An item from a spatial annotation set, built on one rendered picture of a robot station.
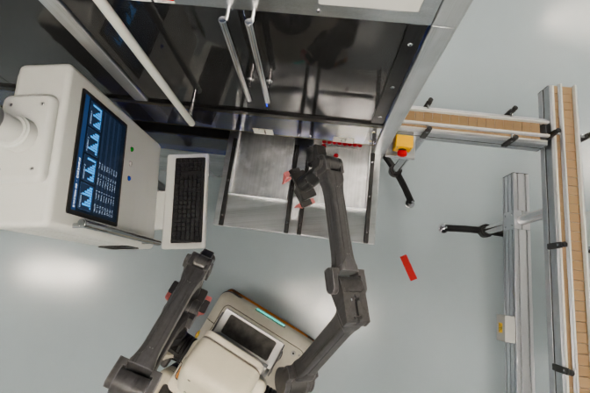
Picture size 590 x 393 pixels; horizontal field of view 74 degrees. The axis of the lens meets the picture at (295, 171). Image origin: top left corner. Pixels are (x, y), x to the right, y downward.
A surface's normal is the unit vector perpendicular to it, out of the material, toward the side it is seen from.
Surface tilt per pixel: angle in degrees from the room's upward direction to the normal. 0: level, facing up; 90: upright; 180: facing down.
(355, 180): 0
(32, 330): 0
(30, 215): 0
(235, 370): 42
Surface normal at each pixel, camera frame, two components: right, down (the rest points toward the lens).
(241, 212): -0.04, -0.27
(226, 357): 0.30, -0.76
